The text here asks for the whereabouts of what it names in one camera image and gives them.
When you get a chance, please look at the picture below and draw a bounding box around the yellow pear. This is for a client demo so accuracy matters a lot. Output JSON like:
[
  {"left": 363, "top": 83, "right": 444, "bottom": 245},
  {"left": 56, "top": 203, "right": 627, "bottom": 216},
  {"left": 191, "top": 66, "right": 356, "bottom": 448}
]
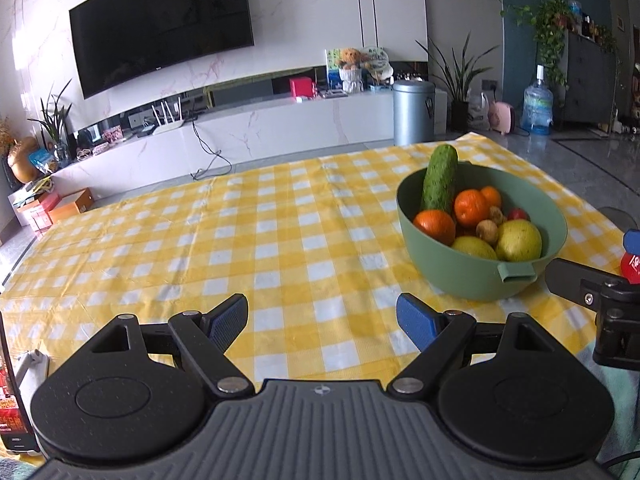
[{"left": 495, "top": 219, "right": 542, "bottom": 262}]

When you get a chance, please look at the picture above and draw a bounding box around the large yellow-green pear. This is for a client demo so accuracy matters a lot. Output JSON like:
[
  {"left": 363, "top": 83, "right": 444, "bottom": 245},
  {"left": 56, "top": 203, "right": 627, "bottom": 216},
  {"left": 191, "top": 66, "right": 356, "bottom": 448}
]
[{"left": 451, "top": 235, "right": 498, "bottom": 261}]

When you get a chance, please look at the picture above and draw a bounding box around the red cherry tomato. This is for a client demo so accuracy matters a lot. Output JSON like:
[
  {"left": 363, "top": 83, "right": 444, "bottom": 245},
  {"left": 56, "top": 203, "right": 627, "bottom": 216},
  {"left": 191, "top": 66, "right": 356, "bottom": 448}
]
[{"left": 506, "top": 208, "right": 529, "bottom": 221}]

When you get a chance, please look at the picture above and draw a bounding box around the orange tangerine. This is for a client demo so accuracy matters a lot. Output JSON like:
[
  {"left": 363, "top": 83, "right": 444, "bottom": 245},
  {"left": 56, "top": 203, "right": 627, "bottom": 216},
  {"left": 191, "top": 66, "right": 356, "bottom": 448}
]
[
  {"left": 413, "top": 209, "right": 456, "bottom": 246},
  {"left": 454, "top": 188, "right": 490, "bottom": 229},
  {"left": 480, "top": 186, "right": 502, "bottom": 209}
]

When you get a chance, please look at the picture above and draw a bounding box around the green cucumber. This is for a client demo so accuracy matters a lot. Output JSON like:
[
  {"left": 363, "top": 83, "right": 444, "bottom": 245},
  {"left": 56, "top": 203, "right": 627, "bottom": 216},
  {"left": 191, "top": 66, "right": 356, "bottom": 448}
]
[{"left": 422, "top": 144, "right": 458, "bottom": 214}]

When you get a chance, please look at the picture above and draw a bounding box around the green plastic colander bowl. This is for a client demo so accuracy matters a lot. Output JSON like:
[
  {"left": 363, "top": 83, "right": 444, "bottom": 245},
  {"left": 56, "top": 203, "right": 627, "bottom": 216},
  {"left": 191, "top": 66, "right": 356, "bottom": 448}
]
[{"left": 396, "top": 162, "right": 567, "bottom": 302}]

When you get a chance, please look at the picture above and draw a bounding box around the yellow white checkered tablecloth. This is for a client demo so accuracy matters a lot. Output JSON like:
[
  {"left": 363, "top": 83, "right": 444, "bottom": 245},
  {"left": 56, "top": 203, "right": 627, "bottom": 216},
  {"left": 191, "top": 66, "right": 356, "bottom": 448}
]
[{"left": 1, "top": 144, "right": 594, "bottom": 382}]

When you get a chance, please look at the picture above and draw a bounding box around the dark grey drawer cabinet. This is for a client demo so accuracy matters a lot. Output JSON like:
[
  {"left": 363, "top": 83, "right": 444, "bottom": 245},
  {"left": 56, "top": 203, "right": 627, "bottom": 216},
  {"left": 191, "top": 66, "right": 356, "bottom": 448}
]
[{"left": 554, "top": 32, "right": 617, "bottom": 127}]

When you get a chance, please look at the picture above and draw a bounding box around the blue water jug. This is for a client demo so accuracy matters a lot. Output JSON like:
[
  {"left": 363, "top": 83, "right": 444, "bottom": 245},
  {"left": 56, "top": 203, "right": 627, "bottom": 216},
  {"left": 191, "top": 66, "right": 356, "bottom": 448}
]
[{"left": 521, "top": 64, "right": 553, "bottom": 136}]

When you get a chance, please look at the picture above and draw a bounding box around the pink piggy bank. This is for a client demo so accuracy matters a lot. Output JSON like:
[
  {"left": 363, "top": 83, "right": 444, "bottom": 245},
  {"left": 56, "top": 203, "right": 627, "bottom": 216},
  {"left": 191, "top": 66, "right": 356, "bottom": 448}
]
[{"left": 488, "top": 101, "right": 516, "bottom": 136}]

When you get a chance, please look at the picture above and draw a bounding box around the orange cardboard box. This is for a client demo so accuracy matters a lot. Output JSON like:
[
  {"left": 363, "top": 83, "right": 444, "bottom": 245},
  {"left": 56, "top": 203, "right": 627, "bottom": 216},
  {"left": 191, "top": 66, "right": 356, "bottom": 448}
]
[{"left": 49, "top": 188, "right": 94, "bottom": 224}]

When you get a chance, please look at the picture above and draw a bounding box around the smartphone on stand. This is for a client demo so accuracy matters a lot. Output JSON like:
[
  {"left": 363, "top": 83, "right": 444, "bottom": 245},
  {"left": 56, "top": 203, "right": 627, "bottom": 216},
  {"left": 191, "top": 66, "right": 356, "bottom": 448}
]
[{"left": 0, "top": 318, "right": 40, "bottom": 455}]

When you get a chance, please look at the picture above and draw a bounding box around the white marble tv cabinet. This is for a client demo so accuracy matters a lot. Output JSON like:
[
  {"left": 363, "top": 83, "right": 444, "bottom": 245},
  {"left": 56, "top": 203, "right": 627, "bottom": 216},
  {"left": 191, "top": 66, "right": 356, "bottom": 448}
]
[{"left": 49, "top": 62, "right": 432, "bottom": 201}]

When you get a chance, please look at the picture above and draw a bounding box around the white wifi router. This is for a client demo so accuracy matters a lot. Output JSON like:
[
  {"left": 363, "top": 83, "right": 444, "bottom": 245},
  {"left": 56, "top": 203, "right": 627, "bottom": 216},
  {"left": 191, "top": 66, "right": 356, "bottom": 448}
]
[{"left": 152, "top": 100, "right": 186, "bottom": 136}]

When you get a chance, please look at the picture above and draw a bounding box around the silver metal trash bin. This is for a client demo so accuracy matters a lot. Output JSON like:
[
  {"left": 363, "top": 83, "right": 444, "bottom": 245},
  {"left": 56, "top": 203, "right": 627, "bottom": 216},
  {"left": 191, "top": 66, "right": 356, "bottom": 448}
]
[{"left": 393, "top": 80, "right": 435, "bottom": 145}]

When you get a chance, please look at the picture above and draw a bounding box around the potted green plant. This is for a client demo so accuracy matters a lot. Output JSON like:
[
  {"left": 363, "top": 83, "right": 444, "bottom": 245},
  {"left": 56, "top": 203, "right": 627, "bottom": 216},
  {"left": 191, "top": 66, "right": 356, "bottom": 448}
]
[{"left": 416, "top": 32, "right": 499, "bottom": 132}]

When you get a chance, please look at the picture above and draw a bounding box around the trailing ivy plant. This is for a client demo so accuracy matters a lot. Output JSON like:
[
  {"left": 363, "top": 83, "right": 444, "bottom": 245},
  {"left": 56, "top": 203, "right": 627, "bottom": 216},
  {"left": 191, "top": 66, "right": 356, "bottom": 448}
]
[{"left": 512, "top": 0, "right": 570, "bottom": 87}]

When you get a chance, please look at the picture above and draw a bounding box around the potted plant on cabinet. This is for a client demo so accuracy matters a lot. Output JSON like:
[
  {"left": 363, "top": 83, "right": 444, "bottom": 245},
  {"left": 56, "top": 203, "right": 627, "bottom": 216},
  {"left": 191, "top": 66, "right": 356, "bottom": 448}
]
[{"left": 28, "top": 80, "right": 73, "bottom": 168}]

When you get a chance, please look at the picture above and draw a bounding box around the brown gourd vase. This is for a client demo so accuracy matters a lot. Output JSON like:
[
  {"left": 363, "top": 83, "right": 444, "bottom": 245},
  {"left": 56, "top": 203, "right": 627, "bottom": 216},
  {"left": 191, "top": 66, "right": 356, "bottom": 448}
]
[{"left": 8, "top": 136, "right": 40, "bottom": 184}]

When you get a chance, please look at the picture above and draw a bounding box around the red box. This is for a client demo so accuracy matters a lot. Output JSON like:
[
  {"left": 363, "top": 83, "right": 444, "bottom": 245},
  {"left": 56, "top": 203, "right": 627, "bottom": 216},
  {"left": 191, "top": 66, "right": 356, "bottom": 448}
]
[{"left": 290, "top": 76, "right": 317, "bottom": 99}]

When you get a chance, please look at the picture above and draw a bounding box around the teddy bear plush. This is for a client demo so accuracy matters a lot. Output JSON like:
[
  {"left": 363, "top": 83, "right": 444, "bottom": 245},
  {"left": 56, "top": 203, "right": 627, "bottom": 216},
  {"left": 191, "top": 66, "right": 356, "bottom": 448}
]
[{"left": 338, "top": 48, "right": 363, "bottom": 94}]

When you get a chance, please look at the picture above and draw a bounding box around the black power cable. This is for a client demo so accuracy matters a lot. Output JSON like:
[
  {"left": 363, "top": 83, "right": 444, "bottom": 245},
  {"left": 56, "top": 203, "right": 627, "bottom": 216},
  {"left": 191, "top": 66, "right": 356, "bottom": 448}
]
[{"left": 188, "top": 119, "right": 234, "bottom": 182}]

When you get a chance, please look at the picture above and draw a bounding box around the black wall television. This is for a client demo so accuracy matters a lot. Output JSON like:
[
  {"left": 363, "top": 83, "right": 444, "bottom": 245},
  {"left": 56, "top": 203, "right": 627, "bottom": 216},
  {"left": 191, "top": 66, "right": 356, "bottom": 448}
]
[{"left": 70, "top": 0, "right": 254, "bottom": 99}]

